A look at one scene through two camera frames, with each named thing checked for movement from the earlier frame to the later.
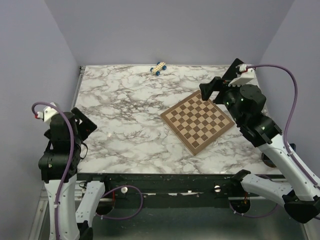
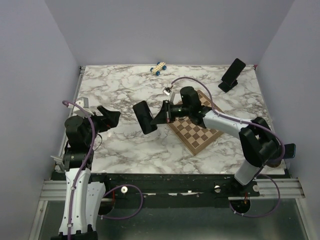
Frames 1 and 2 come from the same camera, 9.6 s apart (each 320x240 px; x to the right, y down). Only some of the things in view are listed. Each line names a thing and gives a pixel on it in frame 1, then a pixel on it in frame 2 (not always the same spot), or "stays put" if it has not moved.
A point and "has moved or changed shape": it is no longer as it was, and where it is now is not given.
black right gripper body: x=229 y=97 -> x=180 y=110
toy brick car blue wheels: x=159 y=66 stays put
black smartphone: x=85 y=126 has moved or changed shape
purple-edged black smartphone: x=232 y=72 stays put
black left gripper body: x=78 y=143 -> x=99 y=124
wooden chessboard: x=197 y=122 stays put
